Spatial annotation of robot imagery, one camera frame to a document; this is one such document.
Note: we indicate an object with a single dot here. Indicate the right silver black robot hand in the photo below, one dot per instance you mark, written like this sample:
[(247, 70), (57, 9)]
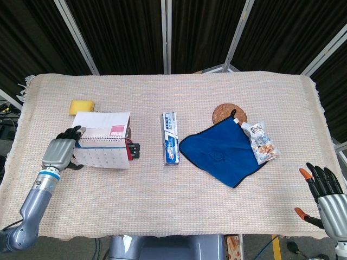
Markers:
[(332, 208)]

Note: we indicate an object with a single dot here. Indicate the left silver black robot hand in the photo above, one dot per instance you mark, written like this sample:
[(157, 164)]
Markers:
[(58, 153)]

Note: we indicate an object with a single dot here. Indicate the white desk calendar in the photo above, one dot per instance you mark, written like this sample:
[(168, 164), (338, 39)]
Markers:
[(103, 159)]

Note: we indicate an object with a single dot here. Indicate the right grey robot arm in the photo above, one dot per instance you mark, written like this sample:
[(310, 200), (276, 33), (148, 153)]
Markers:
[(342, 252)]

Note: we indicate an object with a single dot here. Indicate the yellow sponge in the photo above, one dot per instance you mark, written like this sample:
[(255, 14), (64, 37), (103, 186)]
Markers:
[(82, 107)]

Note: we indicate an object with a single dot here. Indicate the black box with red marks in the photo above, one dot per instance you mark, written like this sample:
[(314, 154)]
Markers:
[(134, 151)]

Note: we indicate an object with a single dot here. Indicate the silver blue snack bag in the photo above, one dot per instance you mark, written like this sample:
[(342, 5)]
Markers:
[(261, 143)]

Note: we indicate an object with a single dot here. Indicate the blue white toothpaste box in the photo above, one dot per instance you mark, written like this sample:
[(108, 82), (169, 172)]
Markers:
[(171, 140)]

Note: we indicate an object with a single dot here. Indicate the beige woven tablecloth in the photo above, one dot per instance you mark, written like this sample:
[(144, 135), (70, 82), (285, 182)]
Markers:
[(162, 200)]

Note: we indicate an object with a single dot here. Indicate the dark pleated screen panel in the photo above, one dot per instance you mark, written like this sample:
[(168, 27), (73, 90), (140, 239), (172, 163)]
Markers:
[(287, 29), (29, 35), (122, 35), (203, 32)]

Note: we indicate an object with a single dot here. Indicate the blue cloth black trim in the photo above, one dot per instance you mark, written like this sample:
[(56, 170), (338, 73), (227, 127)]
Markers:
[(217, 154)]

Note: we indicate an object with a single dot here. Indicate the round woven rattan coaster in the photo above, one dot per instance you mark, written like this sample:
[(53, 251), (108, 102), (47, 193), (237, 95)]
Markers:
[(222, 113)]

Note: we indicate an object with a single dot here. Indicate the grey robot torso base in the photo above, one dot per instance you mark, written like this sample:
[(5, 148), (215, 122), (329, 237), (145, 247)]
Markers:
[(168, 247)]

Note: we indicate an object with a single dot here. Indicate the white screen frame post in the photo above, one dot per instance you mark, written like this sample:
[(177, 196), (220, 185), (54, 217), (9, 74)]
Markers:
[(325, 51), (77, 38), (166, 35), (238, 35)]

